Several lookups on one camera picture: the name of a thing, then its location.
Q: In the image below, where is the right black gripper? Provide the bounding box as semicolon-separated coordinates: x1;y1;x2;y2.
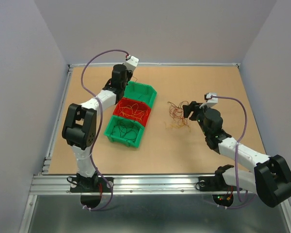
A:
182;100;212;136

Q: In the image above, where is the thin yellow orange cable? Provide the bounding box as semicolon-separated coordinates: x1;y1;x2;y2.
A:
117;103;147;121

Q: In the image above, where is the thin dark brown cable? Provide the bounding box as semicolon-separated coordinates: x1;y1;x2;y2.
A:
110;117;139;141

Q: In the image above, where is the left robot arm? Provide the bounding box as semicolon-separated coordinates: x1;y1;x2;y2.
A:
62;62;136;191

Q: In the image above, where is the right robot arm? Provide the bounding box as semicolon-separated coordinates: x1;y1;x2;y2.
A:
183;101;291;208

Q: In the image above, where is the far green plastic bin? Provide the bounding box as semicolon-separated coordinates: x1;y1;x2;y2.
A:
124;81;157;109

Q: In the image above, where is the green plastic bin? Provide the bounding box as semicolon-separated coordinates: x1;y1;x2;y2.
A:
104;115;145;148
124;81;157;109

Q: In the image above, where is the red plastic bin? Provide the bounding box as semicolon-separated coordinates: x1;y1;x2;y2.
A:
113;98;151;127

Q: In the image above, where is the near green plastic bin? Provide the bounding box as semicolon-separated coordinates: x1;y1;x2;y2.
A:
104;115;145;148

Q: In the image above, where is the tangled red yellow cable bundle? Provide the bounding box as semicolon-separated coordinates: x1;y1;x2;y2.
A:
164;100;192;133

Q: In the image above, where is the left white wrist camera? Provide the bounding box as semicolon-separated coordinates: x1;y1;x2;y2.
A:
124;54;139;72

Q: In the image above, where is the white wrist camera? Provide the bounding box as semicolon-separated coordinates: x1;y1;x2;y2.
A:
124;54;139;72
199;92;218;108

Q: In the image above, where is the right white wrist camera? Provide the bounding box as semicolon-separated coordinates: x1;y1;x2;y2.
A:
199;92;218;108

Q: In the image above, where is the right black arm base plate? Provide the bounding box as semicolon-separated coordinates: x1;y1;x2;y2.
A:
195;176;236;192

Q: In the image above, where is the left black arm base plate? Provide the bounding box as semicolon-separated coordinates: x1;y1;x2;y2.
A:
66;174;114;193

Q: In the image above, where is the aluminium front mounting rail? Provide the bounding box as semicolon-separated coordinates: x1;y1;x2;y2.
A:
30;174;225;195

